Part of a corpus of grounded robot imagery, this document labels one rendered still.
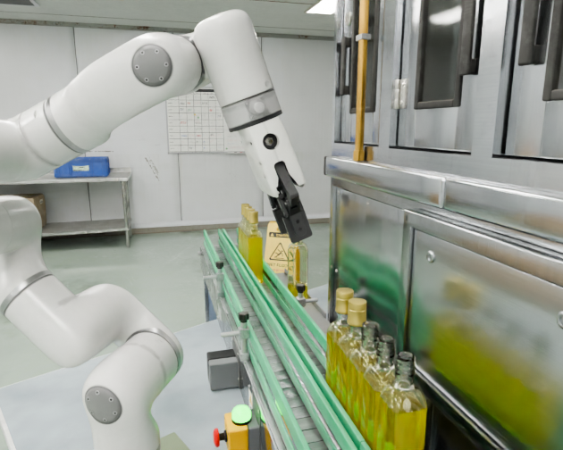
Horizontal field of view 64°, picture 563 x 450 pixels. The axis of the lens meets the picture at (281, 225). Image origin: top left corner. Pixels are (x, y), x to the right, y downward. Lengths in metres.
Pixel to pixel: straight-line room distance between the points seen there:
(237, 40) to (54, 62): 6.05
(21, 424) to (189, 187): 5.37
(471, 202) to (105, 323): 0.59
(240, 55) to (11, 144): 0.31
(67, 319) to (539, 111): 0.72
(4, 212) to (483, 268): 0.70
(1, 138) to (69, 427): 0.84
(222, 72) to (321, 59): 6.35
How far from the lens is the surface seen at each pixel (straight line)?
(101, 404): 0.69
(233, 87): 0.58
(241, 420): 1.09
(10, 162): 0.67
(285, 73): 6.73
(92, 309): 0.73
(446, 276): 0.82
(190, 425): 1.24
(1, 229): 0.72
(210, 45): 0.59
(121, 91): 0.57
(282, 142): 0.57
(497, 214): 0.72
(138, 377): 0.69
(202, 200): 6.55
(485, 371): 0.79
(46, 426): 1.35
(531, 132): 0.73
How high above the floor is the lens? 1.48
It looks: 12 degrees down
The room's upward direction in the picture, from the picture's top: straight up
